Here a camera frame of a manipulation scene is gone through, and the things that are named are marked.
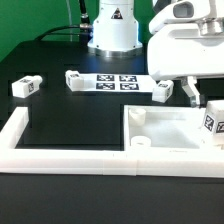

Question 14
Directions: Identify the white marker sheet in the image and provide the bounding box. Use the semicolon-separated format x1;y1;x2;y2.
81;73;156;93

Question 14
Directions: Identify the black cable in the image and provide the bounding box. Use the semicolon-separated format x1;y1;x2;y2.
34;0;93;42

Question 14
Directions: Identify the white U-shaped fence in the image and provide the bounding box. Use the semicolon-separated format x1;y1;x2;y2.
0;107;224;178

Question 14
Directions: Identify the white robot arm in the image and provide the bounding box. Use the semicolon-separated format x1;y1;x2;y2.
88;0;224;105

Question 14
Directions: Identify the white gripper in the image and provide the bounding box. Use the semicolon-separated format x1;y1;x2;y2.
147;0;224;108

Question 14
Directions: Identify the white square tabletop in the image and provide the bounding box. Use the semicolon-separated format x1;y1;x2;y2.
123;105;217;151

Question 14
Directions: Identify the grey thin cable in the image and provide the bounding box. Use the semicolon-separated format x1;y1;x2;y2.
65;0;74;42

